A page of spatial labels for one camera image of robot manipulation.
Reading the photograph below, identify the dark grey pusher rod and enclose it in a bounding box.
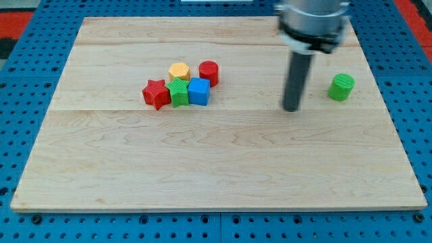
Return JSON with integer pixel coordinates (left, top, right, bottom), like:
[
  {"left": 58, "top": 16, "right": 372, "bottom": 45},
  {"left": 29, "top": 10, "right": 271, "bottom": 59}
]
[{"left": 281, "top": 51, "right": 313, "bottom": 112}]

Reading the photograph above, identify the green cylinder block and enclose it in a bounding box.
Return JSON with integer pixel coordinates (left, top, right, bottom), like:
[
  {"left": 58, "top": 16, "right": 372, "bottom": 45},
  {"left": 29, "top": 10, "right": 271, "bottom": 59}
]
[{"left": 328, "top": 74, "right": 355, "bottom": 101}]

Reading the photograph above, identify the wooden board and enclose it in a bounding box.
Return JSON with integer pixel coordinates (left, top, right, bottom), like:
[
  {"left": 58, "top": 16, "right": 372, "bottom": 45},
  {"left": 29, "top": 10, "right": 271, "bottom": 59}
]
[{"left": 10, "top": 17, "right": 427, "bottom": 213}]

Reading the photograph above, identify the red cylinder block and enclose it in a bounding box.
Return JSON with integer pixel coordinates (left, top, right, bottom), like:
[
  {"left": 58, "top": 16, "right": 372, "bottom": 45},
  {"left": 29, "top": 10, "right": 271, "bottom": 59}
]
[{"left": 198, "top": 60, "right": 219, "bottom": 87}]

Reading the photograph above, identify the yellow hexagon block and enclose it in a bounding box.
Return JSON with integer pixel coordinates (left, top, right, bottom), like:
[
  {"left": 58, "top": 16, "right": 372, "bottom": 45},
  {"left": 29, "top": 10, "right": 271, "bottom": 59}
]
[{"left": 168, "top": 63, "right": 190, "bottom": 81}]

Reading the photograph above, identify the red star block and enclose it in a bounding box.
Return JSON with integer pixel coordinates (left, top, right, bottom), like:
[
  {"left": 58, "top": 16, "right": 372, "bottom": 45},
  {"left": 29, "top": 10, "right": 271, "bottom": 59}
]
[{"left": 142, "top": 80, "right": 171, "bottom": 110}]

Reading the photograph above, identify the green star block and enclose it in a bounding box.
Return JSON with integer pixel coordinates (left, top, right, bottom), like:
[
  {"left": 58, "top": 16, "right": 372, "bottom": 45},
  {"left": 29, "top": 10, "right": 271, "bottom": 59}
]
[{"left": 165, "top": 77, "right": 190, "bottom": 107}]

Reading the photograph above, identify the blue cube block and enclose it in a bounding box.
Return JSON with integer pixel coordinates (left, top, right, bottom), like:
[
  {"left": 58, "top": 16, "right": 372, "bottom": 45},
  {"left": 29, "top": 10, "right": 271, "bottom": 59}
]
[{"left": 188, "top": 77, "right": 210, "bottom": 106}]

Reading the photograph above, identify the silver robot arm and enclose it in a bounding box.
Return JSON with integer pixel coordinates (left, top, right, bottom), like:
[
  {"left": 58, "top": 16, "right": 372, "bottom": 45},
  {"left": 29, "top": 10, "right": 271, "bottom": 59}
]
[{"left": 274, "top": 0, "right": 350, "bottom": 112}]

